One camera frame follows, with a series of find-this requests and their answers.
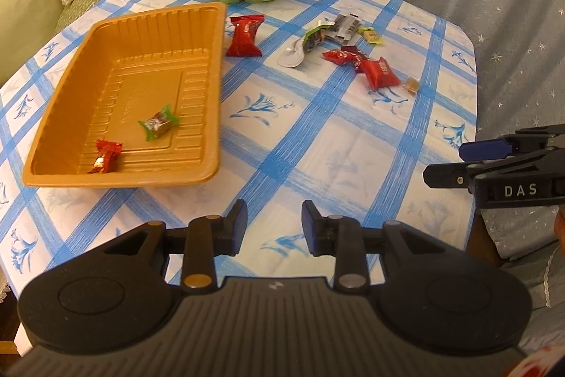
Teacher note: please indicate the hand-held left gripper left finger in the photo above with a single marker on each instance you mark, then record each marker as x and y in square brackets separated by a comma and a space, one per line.
[240, 224]

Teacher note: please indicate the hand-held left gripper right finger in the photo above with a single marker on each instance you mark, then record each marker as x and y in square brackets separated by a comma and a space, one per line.
[307, 224]

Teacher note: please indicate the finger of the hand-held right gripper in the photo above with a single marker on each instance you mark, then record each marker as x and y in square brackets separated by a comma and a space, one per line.
[485, 148]
[446, 176]

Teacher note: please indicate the yellow candy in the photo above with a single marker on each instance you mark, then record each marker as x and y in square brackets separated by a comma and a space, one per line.
[370, 36]

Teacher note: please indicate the large red snack packet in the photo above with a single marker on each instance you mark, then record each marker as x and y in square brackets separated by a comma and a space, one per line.
[243, 38]

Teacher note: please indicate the orange plastic tray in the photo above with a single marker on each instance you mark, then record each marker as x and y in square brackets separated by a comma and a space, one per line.
[132, 72]

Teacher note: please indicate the blue checked tablecloth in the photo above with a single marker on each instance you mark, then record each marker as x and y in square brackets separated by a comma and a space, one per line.
[309, 129]

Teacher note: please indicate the small brown candy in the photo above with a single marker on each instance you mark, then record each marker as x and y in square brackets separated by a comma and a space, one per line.
[410, 86]

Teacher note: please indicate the red pillow snack packet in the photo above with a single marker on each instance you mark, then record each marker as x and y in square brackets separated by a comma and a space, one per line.
[379, 72]

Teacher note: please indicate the green wrapped candy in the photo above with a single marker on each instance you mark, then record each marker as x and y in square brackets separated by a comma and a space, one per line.
[159, 123]

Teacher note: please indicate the shiny red twisted candy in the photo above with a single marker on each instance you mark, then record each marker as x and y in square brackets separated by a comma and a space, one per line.
[106, 155]

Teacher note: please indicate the dark red candy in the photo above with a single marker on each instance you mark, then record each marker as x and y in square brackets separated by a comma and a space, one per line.
[351, 49]

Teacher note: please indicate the white plastic spoon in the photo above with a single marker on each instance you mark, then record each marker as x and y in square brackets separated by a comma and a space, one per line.
[291, 58]

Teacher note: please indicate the dark grey snack packet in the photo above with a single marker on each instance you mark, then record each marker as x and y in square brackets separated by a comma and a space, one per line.
[346, 26]

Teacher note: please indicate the green and black snack packet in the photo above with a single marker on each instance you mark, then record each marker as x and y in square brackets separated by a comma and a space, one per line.
[315, 38]

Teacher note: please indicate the green sofa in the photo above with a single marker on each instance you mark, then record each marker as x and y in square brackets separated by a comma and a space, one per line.
[22, 15]

